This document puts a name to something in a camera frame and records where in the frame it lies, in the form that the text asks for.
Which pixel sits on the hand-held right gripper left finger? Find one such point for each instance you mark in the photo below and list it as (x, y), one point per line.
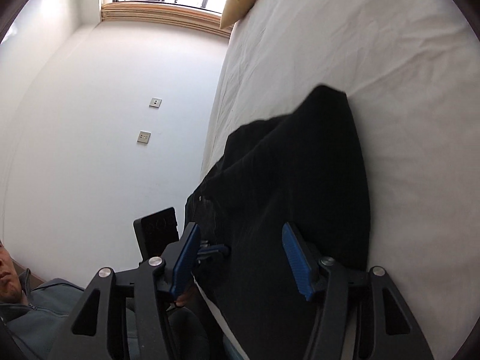
(185, 258)

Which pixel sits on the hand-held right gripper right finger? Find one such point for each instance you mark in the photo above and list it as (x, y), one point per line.
(296, 262)

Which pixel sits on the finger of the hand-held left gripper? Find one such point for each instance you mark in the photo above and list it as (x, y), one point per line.
(213, 249)

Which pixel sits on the black pants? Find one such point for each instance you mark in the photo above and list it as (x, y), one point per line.
(292, 165)

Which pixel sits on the person's left hand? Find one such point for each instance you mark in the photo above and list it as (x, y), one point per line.
(183, 300)

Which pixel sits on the person's grey jacket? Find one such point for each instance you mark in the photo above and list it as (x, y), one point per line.
(33, 318)

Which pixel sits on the person's head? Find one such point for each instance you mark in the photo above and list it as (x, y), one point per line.
(9, 273)

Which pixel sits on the beige curtain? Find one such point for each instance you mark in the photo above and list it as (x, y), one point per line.
(165, 17)

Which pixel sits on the bed with white sheet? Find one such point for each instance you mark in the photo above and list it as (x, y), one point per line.
(375, 45)

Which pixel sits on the white wall socket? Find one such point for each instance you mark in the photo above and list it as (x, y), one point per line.
(143, 137)

